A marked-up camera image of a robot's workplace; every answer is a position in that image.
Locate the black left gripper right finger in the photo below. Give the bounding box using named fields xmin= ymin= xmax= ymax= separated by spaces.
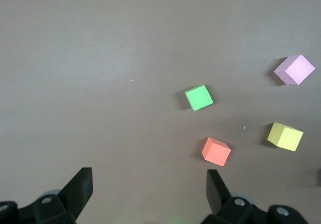
xmin=202 ymin=169 xmax=307 ymax=224

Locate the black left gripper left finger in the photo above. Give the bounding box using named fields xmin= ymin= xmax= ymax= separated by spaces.
xmin=0 ymin=167 xmax=93 ymax=224

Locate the yellow foam cube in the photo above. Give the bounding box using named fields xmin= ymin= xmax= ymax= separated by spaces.
xmin=267 ymin=122 xmax=304 ymax=152

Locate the pink foam cube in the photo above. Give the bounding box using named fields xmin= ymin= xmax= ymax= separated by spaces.
xmin=273 ymin=54 xmax=316 ymax=86

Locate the orange foam cube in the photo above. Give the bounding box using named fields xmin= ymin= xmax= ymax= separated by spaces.
xmin=201 ymin=137 xmax=232 ymax=169

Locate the green foam cube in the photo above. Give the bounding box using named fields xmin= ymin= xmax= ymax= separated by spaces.
xmin=184 ymin=84 xmax=214 ymax=111

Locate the brown table mat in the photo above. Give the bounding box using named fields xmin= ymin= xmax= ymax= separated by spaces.
xmin=0 ymin=0 xmax=321 ymax=224

